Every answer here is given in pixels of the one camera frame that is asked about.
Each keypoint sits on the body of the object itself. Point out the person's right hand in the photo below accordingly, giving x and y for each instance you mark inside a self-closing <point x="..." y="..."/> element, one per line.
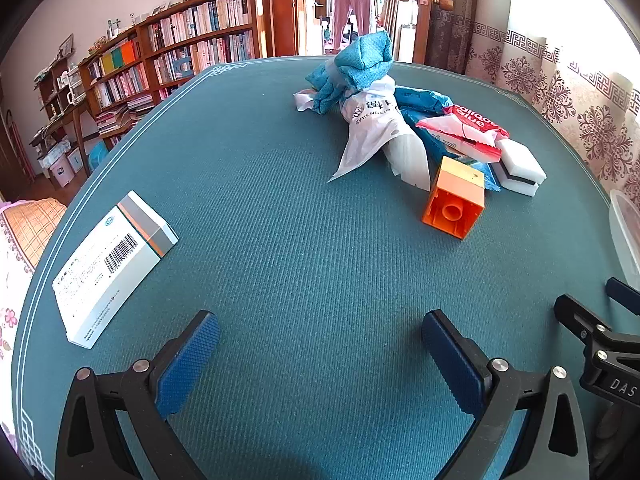
<point x="617" y="435"/>

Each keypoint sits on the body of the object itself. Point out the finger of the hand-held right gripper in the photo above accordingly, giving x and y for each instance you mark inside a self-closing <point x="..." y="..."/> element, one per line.
<point x="627" y="295"/>
<point x="575" y="317"/>

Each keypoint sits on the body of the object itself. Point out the pink hanging pants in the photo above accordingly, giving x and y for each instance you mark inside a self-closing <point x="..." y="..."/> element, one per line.
<point x="350" y="10"/>

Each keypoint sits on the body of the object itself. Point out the blue knitted cloth bundle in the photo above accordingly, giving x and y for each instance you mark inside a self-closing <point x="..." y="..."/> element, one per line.
<point x="360" y="67"/>

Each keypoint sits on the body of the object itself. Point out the white sponge block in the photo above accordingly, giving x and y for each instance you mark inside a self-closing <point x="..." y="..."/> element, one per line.
<point x="520" y="160"/>

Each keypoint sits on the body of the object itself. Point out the white printed plastic bag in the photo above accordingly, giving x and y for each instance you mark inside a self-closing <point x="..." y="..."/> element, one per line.
<point x="370" y="130"/>

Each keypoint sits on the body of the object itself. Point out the wooden door frame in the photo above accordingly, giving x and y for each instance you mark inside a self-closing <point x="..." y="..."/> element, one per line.
<point x="285" y="10"/>

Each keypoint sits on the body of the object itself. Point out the dark wooden side shelf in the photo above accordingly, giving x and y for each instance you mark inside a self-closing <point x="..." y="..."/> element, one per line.
<point x="50" y="80"/>

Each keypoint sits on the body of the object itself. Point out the cream patterned curtain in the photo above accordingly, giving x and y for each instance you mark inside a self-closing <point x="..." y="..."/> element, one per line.
<point x="550" y="85"/>

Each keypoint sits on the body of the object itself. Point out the clear plastic container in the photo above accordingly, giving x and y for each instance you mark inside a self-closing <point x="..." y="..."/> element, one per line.
<point x="625" y="230"/>

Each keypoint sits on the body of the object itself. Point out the orange toy block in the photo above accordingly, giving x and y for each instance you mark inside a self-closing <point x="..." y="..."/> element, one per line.
<point x="452" y="195"/>

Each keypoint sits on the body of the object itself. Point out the wall picture frame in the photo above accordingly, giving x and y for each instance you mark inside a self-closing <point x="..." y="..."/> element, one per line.
<point x="66" y="46"/>

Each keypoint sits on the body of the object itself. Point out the wooden bookshelf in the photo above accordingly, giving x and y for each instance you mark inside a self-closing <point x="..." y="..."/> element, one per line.
<point x="262" y="20"/>

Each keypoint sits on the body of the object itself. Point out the wooden door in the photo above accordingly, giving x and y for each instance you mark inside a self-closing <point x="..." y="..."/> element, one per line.
<point x="422" y="35"/>

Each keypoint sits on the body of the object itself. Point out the dark brown curtain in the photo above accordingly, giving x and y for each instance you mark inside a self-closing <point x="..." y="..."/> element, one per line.
<point x="450" y="40"/>

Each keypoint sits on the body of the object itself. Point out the orange checked cushion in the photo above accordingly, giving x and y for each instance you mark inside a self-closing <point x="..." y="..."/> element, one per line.
<point x="32" y="225"/>

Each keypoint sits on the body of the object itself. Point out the pink floral bedspread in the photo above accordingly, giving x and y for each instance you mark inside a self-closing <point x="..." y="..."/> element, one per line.
<point x="10" y="310"/>

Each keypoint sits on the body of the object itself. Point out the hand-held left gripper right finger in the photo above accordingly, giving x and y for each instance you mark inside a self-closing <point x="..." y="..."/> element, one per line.
<point x="450" y="360"/>

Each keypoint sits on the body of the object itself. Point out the red and white snack packet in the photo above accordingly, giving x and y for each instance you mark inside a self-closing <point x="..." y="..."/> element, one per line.
<point x="465" y="127"/>

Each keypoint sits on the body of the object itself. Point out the white storage box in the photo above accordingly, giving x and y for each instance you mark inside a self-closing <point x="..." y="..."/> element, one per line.
<point x="62" y="170"/>

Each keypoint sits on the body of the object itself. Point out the white medicine box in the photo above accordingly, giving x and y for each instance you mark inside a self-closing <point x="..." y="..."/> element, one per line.
<point x="110" y="260"/>

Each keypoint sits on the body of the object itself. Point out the pile of books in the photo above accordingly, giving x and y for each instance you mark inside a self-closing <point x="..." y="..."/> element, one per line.
<point x="125" y="115"/>

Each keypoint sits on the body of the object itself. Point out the rows of books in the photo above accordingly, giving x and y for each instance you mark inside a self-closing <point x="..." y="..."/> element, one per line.
<point x="200" y="20"/>

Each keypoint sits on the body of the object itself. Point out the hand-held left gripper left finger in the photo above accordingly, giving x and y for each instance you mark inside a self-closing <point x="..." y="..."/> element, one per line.
<point x="192" y="360"/>

